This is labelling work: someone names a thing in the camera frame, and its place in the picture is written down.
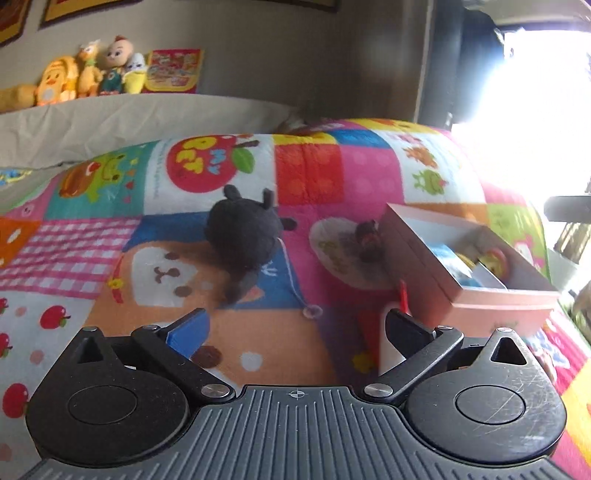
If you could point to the yellow red round toy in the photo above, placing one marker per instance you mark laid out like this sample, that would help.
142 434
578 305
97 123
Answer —
494 263

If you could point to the banana plush toy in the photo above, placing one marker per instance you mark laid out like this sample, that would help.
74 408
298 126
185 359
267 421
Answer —
135 76

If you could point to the beige bed sheet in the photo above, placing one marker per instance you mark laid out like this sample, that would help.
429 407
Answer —
138 120

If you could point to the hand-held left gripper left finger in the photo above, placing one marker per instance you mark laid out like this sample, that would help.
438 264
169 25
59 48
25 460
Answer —
189 330

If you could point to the colourful cartoon play mat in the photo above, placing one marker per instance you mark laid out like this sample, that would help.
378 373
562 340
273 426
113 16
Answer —
323 175

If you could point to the big-headed boy doll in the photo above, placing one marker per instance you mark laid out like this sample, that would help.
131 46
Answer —
113 55

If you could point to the long yellow plush toy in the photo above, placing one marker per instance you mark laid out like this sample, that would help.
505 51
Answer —
16 97

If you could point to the small dark toy figure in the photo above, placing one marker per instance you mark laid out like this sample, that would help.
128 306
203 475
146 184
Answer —
369 240

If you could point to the pink cardboard box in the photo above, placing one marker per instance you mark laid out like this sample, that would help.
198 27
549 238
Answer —
415 263

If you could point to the dark cloth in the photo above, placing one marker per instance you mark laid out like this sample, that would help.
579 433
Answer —
466 55

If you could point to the framed red yellow picture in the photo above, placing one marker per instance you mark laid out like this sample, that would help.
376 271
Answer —
83 9
11 21

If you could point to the yellow duck plush toy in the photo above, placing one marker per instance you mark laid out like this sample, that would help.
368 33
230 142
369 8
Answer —
90 74

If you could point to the red picture book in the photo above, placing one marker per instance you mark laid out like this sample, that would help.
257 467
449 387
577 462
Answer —
173 69

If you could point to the round pink picture tin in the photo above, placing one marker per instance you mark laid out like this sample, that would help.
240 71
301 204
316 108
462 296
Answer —
337 254

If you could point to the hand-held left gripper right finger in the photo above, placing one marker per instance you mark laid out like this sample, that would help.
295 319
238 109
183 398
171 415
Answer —
406 330

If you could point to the dark grey plush toy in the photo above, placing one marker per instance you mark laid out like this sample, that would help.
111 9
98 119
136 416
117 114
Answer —
244 235

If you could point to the white blue card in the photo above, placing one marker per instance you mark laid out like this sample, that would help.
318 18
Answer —
450 263

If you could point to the yellow duck plush backpack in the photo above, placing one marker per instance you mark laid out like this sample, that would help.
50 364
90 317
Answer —
55 83

